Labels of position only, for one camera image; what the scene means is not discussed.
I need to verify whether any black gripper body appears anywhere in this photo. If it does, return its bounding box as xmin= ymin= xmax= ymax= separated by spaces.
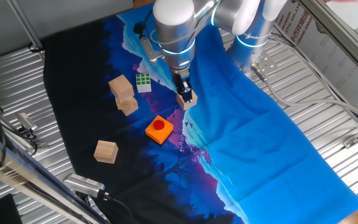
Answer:
xmin=169 ymin=67 xmax=193 ymax=85

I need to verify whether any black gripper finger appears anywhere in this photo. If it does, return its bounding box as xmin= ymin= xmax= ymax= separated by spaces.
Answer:
xmin=175 ymin=79 xmax=195 ymax=104

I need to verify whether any Rubik's cube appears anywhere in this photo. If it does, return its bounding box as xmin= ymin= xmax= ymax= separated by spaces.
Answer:
xmin=135 ymin=72 xmax=152 ymax=94

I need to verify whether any orange square base block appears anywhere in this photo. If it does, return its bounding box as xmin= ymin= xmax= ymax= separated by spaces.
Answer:
xmin=145 ymin=114 xmax=175 ymax=145

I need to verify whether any blue mountain print cloth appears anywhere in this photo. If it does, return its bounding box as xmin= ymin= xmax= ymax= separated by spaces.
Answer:
xmin=42 ymin=2 xmax=358 ymax=224

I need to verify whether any white printed panel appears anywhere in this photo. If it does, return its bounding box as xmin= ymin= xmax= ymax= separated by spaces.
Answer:
xmin=273 ymin=6 xmax=358 ymax=123

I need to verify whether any grey metal pole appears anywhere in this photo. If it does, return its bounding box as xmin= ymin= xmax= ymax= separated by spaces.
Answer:
xmin=6 ymin=0 xmax=45 ymax=53

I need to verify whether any black flat device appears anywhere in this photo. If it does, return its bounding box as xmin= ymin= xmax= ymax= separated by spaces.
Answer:
xmin=0 ymin=193 xmax=23 ymax=224

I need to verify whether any grey hose with metal connector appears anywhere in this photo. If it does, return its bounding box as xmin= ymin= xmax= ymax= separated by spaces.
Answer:
xmin=250 ymin=63 xmax=358 ymax=125

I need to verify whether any black camera cable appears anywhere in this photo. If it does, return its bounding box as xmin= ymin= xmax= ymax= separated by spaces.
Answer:
xmin=99 ymin=190 xmax=136 ymax=224

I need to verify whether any silver depth camera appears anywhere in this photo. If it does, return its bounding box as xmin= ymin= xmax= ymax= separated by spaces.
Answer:
xmin=62 ymin=173 xmax=106 ymax=198
xmin=15 ymin=111 xmax=39 ymax=133

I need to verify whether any silver camera mount bracket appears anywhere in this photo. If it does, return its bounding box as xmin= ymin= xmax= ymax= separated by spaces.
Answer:
xmin=23 ymin=129 xmax=48 ymax=150

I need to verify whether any aluminium frame beam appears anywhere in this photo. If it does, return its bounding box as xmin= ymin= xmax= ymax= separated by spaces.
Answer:
xmin=296 ymin=0 xmax=358 ymax=83
xmin=0 ymin=126 xmax=111 ymax=224

